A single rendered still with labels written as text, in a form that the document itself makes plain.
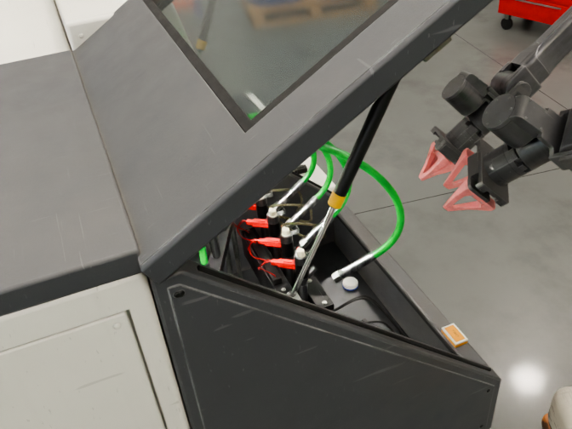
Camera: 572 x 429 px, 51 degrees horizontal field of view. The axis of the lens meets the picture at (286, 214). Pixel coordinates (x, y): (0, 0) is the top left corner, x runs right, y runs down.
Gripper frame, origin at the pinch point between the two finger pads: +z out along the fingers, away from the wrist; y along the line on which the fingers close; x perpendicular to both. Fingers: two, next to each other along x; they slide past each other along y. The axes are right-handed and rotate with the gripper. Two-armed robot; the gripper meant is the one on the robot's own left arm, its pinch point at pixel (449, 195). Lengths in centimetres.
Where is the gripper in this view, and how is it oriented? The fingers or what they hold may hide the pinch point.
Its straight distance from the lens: 105.1
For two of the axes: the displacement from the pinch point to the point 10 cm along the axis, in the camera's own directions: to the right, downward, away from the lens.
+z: -6.0, 4.2, 6.8
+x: 7.8, 4.9, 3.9
